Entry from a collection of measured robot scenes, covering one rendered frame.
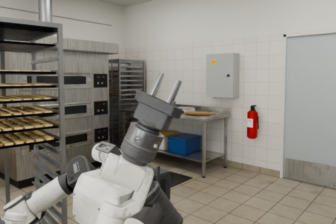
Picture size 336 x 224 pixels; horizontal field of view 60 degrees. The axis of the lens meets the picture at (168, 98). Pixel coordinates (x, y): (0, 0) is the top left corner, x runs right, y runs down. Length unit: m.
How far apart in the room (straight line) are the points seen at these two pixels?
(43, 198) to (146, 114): 0.72
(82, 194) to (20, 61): 3.29
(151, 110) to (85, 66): 4.01
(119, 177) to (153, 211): 0.21
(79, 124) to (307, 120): 3.30
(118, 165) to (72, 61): 3.90
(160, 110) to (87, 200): 0.48
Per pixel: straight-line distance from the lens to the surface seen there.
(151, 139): 0.68
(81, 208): 1.10
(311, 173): 4.60
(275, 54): 4.56
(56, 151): 2.19
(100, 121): 4.87
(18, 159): 4.32
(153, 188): 0.89
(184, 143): 4.69
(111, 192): 0.97
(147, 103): 0.69
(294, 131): 4.54
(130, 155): 0.69
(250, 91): 4.70
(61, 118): 2.08
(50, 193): 1.29
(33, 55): 2.65
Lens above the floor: 1.46
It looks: 4 degrees down
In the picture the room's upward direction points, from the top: straight up
